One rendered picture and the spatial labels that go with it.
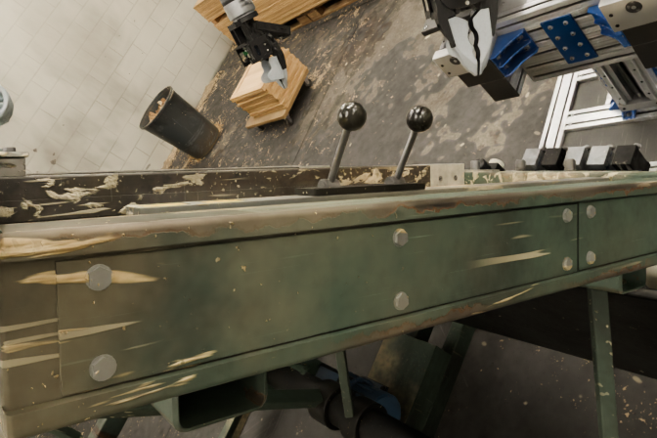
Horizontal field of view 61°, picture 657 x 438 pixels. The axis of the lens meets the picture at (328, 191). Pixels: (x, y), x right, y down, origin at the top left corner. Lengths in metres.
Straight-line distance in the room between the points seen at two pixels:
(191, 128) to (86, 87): 1.41
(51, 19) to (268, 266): 6.29
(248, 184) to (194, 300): 0.72
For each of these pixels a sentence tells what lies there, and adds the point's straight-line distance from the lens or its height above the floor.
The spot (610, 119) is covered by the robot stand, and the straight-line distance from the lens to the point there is 2.31.
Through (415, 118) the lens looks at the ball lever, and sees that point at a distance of 0.76.
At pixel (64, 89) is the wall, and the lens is 6.44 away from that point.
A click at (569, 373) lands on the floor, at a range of 2.16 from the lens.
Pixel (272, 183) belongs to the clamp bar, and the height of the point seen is 1.38.
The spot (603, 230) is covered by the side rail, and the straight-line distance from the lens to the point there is 0.72.
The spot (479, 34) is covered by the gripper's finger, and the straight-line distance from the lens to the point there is 0.85.
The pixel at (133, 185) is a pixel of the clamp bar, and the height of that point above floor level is 1.61.
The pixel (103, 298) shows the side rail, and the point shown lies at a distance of 0.35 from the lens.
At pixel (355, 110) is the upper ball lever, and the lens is 0.69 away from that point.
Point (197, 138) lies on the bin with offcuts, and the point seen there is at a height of 0.19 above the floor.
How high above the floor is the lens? 1.86
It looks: 31 degrees down
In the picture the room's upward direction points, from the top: 53 degrees counter-clockwise
